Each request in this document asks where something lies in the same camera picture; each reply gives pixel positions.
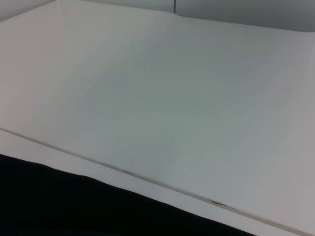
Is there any black t-shirt with FREE print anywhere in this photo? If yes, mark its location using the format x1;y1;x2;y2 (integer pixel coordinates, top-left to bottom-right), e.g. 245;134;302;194
0;153;249;236

